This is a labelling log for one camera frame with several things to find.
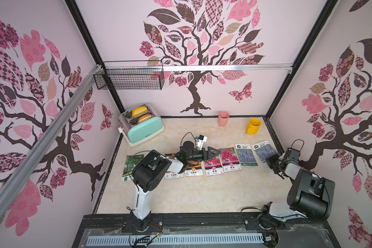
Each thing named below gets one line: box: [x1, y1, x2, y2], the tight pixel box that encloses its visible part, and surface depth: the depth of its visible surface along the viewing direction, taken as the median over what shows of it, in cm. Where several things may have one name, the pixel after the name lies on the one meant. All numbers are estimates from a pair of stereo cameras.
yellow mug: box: [246, 117, 262, 135], surface depth 107 cm
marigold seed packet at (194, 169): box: [184, 161, 204, 177], surface depth 93 cm
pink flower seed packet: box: [205, 155, 225, 177], surface depth 94 cm
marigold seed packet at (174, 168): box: [164, 157, 184, 180], surface depth 72 cm
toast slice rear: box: [131, 105, 148, 117], surface depth 97 cm
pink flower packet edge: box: [218, 147, 242, 173], surface depth 97 cm
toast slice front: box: [137, 113, 152, 123], surface depth 95 cm
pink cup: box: [218, 111, 230, 128], surface depth 113 cm
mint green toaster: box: [118, 103, 165, 147], surface depth 97 cm
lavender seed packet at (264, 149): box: [251, 140, 278, 163], surface depth 100 cm
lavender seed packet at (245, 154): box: [234, 143, 258, 167], surface depth 100 cm
